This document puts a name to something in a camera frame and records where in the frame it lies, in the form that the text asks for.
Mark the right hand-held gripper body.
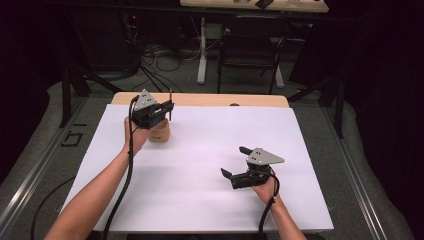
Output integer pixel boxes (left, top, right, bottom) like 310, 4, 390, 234
229, 147, 286, 190

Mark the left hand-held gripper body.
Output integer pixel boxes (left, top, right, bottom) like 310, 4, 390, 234
130, 88, 168, 130

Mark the yellow bear pen holder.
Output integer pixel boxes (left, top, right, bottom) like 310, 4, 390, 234
148, 117, 171, 144

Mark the person's right hand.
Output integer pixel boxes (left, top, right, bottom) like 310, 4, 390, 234
251, 173, 281, 206

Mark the person's left hand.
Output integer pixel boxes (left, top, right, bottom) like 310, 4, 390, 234
123, 116, 152, 156

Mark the white table mat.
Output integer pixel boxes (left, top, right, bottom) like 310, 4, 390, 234
61, 103, 335, 233

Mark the black metal stand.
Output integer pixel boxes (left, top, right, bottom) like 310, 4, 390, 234
288, 75, 345, 139
59, 63, 122, 129

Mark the black folding chair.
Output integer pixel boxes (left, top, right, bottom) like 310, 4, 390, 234
216, 15, 292, 96

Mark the wooden desk with white legs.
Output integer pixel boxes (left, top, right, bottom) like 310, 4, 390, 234
179, 0, 331, 90

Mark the tangle of floor cables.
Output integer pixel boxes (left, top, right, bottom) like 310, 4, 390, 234
125, 39, 203, 95

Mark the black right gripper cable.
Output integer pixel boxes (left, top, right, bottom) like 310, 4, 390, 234
258, 172, 282, 240

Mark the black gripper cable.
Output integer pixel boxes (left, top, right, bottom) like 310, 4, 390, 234
101, 94, 141, 240
258, 172, 282, 240

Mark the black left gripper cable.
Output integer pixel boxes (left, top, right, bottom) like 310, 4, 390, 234
101, 94, 141, 240

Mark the aluminium floor rail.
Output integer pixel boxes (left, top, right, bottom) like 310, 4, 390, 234
0, 95, 88, 240
320, 105, 390, 240

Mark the thin black floor cable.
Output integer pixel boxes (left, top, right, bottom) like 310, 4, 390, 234
30, 175, 77, 240

